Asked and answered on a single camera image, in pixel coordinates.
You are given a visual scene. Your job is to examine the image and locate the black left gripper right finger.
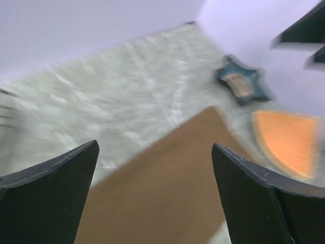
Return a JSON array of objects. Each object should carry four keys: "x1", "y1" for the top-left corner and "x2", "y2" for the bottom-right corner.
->
[{"x1": 211, "y1": 143, "x2": 324, "y2": 244}]

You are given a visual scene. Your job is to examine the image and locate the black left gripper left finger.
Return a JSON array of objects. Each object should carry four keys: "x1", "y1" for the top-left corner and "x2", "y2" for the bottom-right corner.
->
[{"x1": 1, "y1": 140, "x2": 99, "y2": 244}]

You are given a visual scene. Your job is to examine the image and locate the brown cloth napkin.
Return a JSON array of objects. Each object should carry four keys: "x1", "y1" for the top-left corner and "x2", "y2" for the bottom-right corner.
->
[{"x1": 75, "y1": 107, "x2": 254, "y2": 244}]

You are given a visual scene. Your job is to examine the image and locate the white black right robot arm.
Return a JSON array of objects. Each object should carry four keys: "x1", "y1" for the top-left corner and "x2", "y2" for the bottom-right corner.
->
[{"x1": 268, "y1": 1, "x2": 324, "y2": 75}]

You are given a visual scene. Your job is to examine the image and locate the orange woven placemat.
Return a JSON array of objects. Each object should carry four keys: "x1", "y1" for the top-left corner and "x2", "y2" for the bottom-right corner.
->
[{"x1": 251, "y1": 110, "x2": 321, "y2": 180}]

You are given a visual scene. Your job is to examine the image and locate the blue star-shaped dish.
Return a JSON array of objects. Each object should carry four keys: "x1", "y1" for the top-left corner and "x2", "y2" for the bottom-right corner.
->
[{"x1": 214, "y1": 55, "x2": 273, "y2": 106}]

